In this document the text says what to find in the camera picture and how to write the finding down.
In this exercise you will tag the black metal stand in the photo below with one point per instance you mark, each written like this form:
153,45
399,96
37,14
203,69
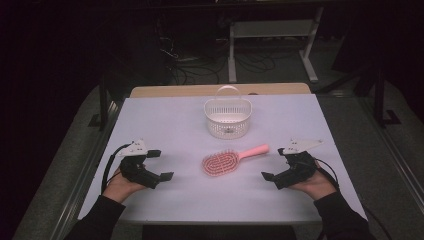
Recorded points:
104,100
380,96

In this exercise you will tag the white metal table frame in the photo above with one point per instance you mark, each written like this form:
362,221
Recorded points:
270,29

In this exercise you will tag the wooden table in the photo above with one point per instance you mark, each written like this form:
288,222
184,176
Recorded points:
186,90

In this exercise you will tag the white table cover sheet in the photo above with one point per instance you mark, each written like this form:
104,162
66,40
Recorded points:
180,126

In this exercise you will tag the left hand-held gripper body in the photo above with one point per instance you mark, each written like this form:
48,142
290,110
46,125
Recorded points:
138,171

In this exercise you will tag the pink hairbrush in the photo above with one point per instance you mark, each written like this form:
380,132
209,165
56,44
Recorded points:
220,163

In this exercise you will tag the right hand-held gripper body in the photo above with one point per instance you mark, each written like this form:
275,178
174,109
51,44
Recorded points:
298,168

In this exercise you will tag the person's right hand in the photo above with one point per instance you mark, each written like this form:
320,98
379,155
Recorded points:
316,188

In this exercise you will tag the person's left hand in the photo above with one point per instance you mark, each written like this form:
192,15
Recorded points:
116,187

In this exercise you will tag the white slotted plastic basket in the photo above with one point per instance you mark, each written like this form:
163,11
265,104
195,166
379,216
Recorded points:
228,128

